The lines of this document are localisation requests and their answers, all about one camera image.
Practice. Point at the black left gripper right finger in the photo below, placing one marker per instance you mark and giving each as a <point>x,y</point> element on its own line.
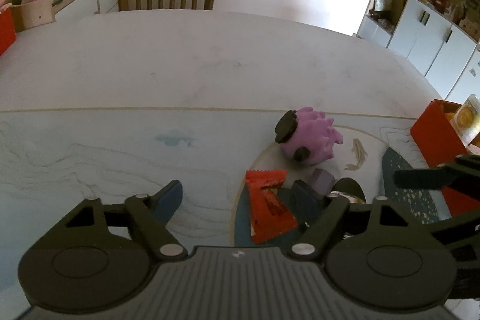
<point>322,221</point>

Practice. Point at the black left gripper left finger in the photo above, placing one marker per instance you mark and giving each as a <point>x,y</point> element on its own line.
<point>147,221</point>

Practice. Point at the red snack packet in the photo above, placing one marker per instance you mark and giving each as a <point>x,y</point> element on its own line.
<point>269,217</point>

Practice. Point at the purple spiky plush toy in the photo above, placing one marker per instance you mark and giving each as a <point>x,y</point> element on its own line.
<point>307,136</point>

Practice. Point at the small purple block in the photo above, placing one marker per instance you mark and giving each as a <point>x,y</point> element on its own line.
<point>321,181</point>

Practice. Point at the white hallway cabinet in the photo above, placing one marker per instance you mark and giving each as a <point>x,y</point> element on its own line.
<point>439,37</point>

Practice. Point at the white sideboard cabinet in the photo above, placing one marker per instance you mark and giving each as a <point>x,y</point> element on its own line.
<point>73,10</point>

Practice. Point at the red cardboard box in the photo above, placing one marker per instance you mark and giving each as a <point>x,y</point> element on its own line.
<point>7,30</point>

